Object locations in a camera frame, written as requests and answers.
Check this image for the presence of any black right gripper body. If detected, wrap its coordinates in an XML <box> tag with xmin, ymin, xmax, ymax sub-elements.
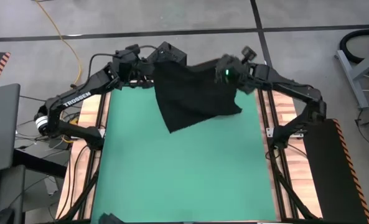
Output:
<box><xmin>215</xmin><ymin>54</ymin><xmax>256</xmax><ymax>95</ymax></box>

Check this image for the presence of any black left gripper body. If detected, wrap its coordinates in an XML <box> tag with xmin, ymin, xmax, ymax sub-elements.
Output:
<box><xmin>113</xmin><ymin>52</ymin><xmax>156</xmax><ymax>90</ymax></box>

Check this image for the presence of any black towel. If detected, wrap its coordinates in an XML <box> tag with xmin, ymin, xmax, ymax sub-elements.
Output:
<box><xmin>152</xmin><ymin>58</ymin><xmax>244</xmax><ymax>134</ymax></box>

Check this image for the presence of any black computer tower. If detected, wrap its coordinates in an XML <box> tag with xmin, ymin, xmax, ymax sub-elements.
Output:
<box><xmin>146</xmin><ymin>41</ymin><xmax>188</xmax><ymax>68</ymax></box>

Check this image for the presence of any green table mat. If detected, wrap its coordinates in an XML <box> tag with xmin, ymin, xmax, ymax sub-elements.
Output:
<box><xmin>90</xmin><ymin>85</ymin><xmax>277</xmax><ymax>223</ymax></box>

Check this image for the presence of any grey metal stand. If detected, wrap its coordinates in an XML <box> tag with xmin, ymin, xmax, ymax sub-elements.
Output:
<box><xmin>334</xmin><ymin>45</ymin><xmax>369</xmax><ymax>110</ymax></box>

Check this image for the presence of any large black hazard-striped mat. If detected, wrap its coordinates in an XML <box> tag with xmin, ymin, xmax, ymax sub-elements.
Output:
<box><xmin>297</xmin><ymin>118</ymin><xmax>369</xmax><ymax>224</ymax></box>

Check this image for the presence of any grey laptop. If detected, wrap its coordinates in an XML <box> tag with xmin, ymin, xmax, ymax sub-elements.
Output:
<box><xmin>0</xmin><ymin>83</ymin><xmax>21</xmax><ymax>175</ymax></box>

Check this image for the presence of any black computer mouse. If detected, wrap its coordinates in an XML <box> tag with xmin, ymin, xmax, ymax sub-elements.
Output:
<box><xmin>0</xmin><ymin>207</ymin><xmax>16</xmax><ymax>224</ymax></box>

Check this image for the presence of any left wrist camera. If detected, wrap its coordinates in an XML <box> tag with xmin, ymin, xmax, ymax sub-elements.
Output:
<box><xmin>124</xmin><ymin>44</ymin><xmax>142</xmax><ymax>57</ymax></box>

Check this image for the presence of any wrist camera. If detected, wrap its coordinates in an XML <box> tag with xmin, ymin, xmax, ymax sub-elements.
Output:
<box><xmin>124</xmin><ymin>44</ymin><xmax>142</xmax><ymax>57</ymax></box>
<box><xmin>241</xmin><ymin>45</ymin><xmax>258</xmax><ymax>65</ymax></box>

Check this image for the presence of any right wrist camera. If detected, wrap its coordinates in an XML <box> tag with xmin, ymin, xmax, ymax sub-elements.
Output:
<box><xmin>241</xmin><ymin>45</ymin><xmax>258</xmax><ymax>65</ymax></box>

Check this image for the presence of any yellow floor cable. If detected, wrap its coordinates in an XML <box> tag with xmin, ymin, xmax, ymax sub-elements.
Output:
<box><xmin>34</xmin><ymin>0</ymin><xmax>83</xmax><ymax>87</ymax></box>

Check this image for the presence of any black aluminium table frame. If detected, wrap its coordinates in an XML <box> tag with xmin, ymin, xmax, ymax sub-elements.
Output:
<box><xmin>58</xmin><ymin>79</ymin><xmax>319</xmax><ymax>224</ymax></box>

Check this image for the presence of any black hose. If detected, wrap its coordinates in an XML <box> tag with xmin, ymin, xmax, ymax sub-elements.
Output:
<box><xmin>339</xmin><ymin>29</ymin><xmax>369</xmax><ymax>65</ymax></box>

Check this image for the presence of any black floor cable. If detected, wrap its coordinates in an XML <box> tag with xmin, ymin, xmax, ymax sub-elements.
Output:
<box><xmin>355</xmin><ymin>108</ymin><xmax>369</xmax><ymax>149</ymax></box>

